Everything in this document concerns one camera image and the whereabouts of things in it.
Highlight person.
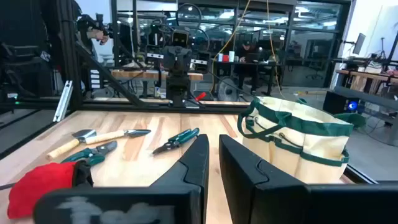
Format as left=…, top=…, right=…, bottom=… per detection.
left=234, top=39, right=281, bottom=95

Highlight yellow hanging cable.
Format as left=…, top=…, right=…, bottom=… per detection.
left=266, top=0, right=284, bottom=98
left=210, top=0, right=251, bottom=94

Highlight narrow trowel wooden handle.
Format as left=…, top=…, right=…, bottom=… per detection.
left=84, top=128, right=152, bottom=146

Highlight cream green gardening tool bag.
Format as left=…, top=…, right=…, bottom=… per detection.
left=236, top=95, right=367, bottom=185

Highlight wooden side desk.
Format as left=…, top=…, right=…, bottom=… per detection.
left=335, top=68, right=398, bottom=95

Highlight black computer case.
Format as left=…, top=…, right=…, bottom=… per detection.
left=322, top=90, right=362, bottom=115

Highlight white drawer unit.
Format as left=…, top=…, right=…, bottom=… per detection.
left=89, top=68, right=102, bottom=90

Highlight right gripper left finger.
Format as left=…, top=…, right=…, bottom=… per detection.
left=32, top=133, right=210, bottom=224

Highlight green handled garden snips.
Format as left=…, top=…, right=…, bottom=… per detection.
left=151, top=127, right=200, bottom=156

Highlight red glove black cuff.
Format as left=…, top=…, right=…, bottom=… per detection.
left=6, top=160, right=95, bottom=220

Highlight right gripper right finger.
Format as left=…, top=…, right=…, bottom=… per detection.
left=218, top=134, right=398, bottom=224

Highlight person's hand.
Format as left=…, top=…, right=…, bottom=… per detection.
left=88, top=27, right=111, bottom=45

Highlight small monitor on arm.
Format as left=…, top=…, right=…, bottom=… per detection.
left=343, top=32, right=367, bottom=56

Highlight black office desk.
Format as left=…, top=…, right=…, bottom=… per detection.
left=212, top=60, right=281, bottom=96

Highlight grey floor fan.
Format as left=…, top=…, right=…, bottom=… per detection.
left=216, top=76, right=241, bottom=102

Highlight wooden workbench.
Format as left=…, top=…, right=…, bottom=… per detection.
left=110, top=69, right=205, bottom=82

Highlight black aluminium table frame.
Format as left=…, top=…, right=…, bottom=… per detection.
left=0, top=0, right=379, bottom=185

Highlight white aluminium extrusion bar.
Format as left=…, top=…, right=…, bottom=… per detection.
left=52, top=80, right=74, bottom=123

